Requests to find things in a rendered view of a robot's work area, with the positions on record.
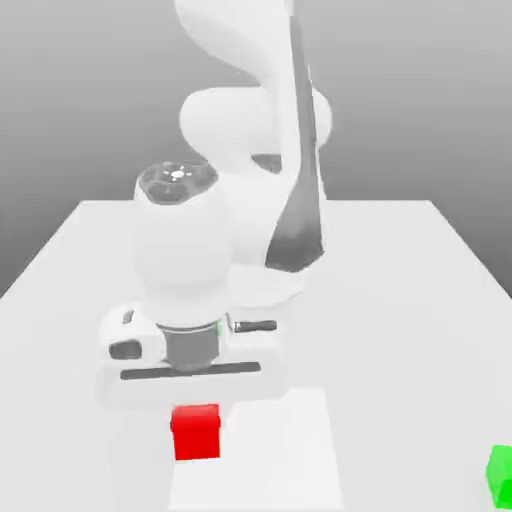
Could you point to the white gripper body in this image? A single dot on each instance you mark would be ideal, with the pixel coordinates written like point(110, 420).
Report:
point(240, 382)

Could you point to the small red cube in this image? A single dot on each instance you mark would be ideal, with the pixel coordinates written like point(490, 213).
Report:
point(196, 434)

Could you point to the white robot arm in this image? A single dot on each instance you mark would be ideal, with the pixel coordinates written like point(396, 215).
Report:
point(184, 256)

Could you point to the small green cube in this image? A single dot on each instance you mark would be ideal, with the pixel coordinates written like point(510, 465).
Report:
point(500, 476)

